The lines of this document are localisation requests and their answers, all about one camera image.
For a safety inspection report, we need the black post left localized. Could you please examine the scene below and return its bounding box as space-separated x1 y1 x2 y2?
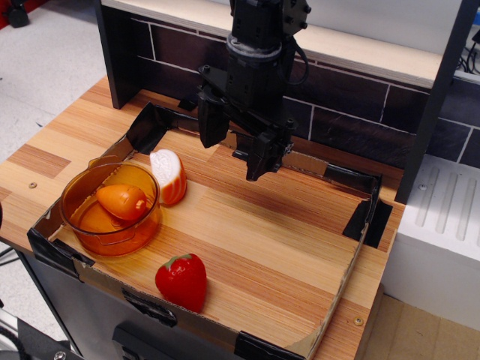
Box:
94 1 140 109

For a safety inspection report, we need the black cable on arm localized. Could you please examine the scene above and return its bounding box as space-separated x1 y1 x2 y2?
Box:
288 35 311 95

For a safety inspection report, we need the orange toy carrot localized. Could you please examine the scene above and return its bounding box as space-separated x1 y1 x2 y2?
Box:
95 184 147 221

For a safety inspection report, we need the red toy strawberry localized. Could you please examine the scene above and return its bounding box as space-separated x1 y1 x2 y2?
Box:
154 253 207 313

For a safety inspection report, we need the black post right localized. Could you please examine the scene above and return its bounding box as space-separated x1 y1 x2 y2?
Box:
394 0 479 204

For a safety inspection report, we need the transparent orange plastic pot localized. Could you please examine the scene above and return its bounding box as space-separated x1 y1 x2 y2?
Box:
60 156 161 257

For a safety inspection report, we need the white and orange toy food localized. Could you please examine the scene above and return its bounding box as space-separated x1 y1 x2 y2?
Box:
149 149 187 206

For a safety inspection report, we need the black post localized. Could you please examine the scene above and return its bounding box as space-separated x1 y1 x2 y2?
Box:
94 1 140 109
394 0 479 204

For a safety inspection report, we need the white ribbed drainboard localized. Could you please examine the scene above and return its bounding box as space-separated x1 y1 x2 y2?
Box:
382 155 479 329

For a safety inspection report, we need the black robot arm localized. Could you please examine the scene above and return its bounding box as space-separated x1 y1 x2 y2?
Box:
198 1 311 182

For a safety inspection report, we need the cardboard fence with black tape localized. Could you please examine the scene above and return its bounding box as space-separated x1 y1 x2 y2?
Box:
28 104 390 359

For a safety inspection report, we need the dark brick pattern backsplash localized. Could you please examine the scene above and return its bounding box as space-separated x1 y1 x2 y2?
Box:
132 16 479 168

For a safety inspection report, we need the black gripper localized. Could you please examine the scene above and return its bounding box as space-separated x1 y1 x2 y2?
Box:
198 50 296 182

